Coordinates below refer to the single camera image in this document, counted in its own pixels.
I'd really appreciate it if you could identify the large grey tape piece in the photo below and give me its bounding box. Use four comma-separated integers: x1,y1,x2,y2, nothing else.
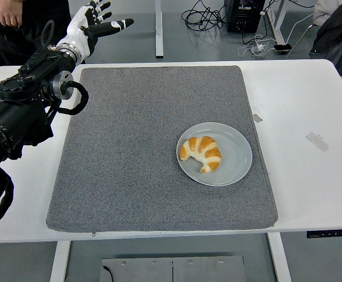
305,132,330,153

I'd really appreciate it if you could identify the person's right hand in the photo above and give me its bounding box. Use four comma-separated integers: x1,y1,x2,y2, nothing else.
0,0,24,29

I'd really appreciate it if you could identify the thin black cable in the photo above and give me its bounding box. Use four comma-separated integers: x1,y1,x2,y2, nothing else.
101,265,115,282

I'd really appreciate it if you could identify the grey fabric mat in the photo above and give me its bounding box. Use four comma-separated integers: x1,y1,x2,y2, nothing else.
45,65,279,232

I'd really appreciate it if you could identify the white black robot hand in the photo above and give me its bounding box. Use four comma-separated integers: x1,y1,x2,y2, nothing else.
59,0,135,58

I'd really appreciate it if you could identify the golden croissant bread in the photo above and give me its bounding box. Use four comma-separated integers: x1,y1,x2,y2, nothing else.
179,135,222,174

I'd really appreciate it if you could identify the white charger with cables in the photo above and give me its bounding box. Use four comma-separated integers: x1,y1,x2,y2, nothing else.
237,34,277,57

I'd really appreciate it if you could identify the black cable bundle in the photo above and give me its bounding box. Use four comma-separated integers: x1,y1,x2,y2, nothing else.
181,0,229,32

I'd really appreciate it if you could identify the grey round plate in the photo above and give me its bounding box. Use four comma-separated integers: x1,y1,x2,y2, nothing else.
176,122,253,187

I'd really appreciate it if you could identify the grey metal plate with screws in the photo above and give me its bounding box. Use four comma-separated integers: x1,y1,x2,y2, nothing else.
101,255,246,282

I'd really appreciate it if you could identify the dark jacket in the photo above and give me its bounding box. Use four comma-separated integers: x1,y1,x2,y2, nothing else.
308,0,342,78

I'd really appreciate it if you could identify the black computer box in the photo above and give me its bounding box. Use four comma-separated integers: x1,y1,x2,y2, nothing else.
223,0,266,33

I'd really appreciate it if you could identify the person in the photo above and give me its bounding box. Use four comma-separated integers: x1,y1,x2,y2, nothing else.
0,0,72,68

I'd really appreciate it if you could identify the white slanted desk leg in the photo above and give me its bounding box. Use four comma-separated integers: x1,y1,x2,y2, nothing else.
264,0,287,43

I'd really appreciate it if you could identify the black table control panel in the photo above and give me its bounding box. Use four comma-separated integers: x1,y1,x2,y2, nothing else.
306,228,342,239

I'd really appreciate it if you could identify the white table leg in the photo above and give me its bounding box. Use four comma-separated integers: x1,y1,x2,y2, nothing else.
266,233,292,282
49,241,72,282

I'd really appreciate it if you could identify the black phone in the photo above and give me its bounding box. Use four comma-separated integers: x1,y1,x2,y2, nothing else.
273,43,294,54

